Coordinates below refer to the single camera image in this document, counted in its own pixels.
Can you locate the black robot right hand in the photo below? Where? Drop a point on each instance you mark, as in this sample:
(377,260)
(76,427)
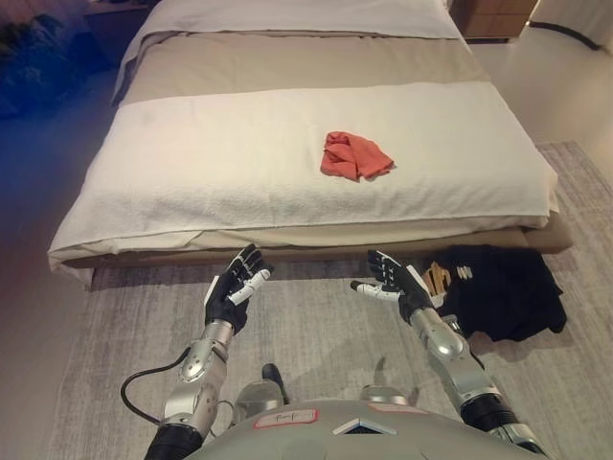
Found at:
(407,290)

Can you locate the white terry blanket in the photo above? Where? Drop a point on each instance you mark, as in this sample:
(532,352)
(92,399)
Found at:
(215,163)

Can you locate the dark bedside cabinet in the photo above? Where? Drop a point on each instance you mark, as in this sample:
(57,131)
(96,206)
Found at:
(112,33)

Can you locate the beige upholstered bed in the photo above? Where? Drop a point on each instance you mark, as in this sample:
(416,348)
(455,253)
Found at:
(306,242)

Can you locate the silver robot left leg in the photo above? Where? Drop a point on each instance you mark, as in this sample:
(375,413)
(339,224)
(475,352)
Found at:
(261,390)

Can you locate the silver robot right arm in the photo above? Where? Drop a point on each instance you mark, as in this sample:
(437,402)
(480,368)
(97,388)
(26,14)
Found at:
(460,369)

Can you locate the wooden nightstand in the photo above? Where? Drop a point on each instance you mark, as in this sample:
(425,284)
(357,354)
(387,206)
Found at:
(493,16)

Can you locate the white duvet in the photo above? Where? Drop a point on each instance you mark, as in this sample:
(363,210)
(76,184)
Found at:
(297,16)

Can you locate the red cloth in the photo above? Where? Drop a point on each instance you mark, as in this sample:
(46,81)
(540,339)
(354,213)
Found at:
(356,155)

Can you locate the grey woven rug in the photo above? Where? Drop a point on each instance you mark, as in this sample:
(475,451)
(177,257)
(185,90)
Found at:
(325,335)

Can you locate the beige bed sheet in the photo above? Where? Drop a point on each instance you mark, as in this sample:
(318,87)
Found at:
(297,62)

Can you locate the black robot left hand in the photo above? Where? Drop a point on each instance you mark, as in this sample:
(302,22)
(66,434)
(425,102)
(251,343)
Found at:
(225,302)

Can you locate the silver robot right leg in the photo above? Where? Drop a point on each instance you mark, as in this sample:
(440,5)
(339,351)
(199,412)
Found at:
(383,394)

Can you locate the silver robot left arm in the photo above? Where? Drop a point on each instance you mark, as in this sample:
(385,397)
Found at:
(191,383)

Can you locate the grey robot torso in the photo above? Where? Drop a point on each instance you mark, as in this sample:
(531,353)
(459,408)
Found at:
(345,436)

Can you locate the silver robot leg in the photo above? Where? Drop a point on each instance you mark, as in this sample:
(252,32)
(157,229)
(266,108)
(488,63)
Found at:
(261,390)
(383,394)

